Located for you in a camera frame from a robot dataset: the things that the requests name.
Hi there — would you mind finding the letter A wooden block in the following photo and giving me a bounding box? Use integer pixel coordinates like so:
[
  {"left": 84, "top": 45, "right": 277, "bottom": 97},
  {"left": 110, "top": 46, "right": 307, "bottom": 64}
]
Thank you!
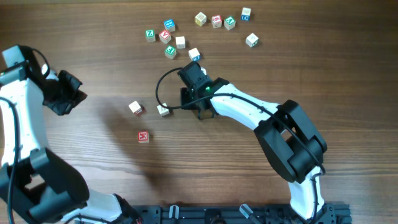
[{"left": 157, "top": 103, "right": 170, "bottom": 116}]

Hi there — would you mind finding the white block blue side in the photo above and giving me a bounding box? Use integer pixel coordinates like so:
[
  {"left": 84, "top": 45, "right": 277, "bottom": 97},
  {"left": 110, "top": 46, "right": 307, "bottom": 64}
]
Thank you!
[{"left": 188, "top": 48, "right": 201, "bottom": 61}]

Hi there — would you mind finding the animal picture red block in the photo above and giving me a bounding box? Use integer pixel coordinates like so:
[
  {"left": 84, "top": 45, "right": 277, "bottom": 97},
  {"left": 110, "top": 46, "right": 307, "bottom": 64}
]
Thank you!
[{"left": 128, "top": 101, "right": 143, "bottom": 116}]

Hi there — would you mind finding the red M letter block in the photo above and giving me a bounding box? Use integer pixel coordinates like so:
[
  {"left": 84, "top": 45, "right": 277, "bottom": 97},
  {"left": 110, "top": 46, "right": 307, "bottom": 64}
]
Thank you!
[{"left": 137, "top": 131, "right": 150, "bottom": 143}]

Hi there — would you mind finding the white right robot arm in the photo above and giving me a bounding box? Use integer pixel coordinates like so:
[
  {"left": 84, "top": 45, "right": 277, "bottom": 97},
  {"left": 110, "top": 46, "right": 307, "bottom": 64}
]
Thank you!
[{"left": 180, "top": 78, "right": 327, "bottom": 222}]

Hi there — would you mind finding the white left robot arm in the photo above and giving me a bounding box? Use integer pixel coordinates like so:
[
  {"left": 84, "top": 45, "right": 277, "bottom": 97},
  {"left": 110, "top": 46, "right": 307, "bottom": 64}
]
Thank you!
[{"left": 1, "top": 70, "right": 128, "bottom": 223}]

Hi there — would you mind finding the green E letter block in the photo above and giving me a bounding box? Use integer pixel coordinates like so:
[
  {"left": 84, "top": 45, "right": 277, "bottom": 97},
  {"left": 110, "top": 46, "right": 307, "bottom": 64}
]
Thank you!
[{"left": 164, "top": 45, "right": 177, "bottom": 59}]

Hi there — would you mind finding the plain top wooden block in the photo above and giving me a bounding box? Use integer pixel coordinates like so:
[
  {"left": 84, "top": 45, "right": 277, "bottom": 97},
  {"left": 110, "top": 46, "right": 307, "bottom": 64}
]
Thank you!
[{"left": 175, "top": 36, "right": 186, "bottom": 49}]

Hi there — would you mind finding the red V letter block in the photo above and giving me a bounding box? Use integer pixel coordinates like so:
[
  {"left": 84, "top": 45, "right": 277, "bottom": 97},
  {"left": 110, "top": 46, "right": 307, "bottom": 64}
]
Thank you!
[{"left": 159, "top": 29, "right": 172, "bottom": 44}]

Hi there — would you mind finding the green Z letter block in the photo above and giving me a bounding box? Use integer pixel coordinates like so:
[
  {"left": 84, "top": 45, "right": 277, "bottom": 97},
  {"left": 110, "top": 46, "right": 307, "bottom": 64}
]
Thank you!
[{"left": 145, "top": 29, "right": 156, "bottom": 42}]

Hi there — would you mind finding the blue top wooden block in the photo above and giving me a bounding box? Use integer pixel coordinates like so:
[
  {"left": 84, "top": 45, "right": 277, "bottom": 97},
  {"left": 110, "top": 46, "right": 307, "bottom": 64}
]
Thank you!
[{"left": 164, "top": 19, "right": 175, "bottom": 32}]

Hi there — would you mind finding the yellow sided wooden block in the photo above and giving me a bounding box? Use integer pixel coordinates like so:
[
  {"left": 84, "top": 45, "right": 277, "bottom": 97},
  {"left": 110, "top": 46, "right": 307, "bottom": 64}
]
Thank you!
[{"left": 195, "top": 12, "right": 207, "bottom": 27}]

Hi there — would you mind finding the red 6 number block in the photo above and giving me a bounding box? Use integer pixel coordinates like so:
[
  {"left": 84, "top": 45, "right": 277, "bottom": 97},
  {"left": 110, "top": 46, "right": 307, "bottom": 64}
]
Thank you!
[{"left": 211, "top": 15, "right": 223, "bottom": 29}]

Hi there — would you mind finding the white block green side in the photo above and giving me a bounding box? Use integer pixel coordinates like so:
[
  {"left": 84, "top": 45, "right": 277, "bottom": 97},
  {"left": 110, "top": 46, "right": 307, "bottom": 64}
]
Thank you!
[{"left": 246, "top": 33, "right": 259, "bottom": 48}]

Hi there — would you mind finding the green N letter block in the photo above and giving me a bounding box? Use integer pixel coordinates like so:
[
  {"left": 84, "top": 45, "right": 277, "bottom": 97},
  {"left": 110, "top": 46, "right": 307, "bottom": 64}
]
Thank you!
[{"left": 224, "top": 16, "right": 236, "bottom": 30}]

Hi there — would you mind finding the blue sided far block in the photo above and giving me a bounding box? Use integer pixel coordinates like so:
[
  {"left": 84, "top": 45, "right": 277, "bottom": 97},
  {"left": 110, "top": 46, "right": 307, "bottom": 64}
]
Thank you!
[{"left": 241, "top": 7, "right": 251, "bottom": 21}]

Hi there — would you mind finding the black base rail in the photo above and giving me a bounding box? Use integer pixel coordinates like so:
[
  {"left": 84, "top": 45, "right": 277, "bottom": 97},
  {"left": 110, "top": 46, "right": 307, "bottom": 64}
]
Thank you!
[{"left": 134, "top": 203, "right": 353, "bottom": 224}]

